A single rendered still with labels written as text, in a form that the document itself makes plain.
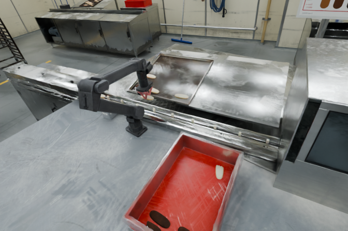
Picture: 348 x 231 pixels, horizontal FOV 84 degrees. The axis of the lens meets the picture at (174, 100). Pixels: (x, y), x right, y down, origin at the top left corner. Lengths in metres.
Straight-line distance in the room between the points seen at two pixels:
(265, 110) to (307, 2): 0.73
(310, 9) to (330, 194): 1.08
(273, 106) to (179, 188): 0.71
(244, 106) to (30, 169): 1.25
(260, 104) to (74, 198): 1.10
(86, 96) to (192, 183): 0.60
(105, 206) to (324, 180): 0.87
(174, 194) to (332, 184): 0.60
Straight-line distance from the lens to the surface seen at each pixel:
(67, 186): 1.15
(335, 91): 0.74
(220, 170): 1.00
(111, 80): 0.93
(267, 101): 1.30
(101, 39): 4.56
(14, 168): 1.42
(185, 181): 0.98
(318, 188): 0.97
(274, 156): 1.07
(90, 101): 0.85
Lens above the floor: 1.66
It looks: 36 degrees down
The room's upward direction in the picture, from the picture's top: 7 degrees counter-clockwise
